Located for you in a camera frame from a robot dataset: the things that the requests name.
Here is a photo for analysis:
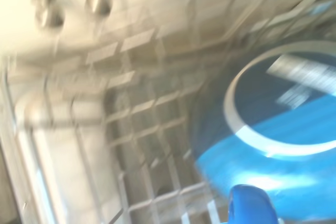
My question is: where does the bright blue mug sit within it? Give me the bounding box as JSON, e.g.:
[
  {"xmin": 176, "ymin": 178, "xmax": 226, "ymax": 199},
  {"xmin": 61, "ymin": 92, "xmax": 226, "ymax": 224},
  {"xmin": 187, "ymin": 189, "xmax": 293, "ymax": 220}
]
[{"xmin": 194, "ymin": 40, "xmax": 336, "ymax": 224}]

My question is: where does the built-in dishwasher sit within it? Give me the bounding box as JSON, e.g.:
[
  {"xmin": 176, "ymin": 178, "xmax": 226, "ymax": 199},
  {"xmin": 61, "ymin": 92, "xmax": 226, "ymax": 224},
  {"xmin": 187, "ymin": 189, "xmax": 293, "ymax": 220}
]
[{"xmin": 0, "ymin": 71, "xmax": 211, "ymax": 224}]

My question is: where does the metal wire dish rack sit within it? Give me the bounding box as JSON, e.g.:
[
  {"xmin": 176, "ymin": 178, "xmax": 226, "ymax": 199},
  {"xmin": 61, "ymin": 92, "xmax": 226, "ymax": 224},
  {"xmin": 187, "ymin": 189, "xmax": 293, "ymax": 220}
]
[{"xmin": 5, "ymin": 0, "xmax": 336, "ymax": 224}]

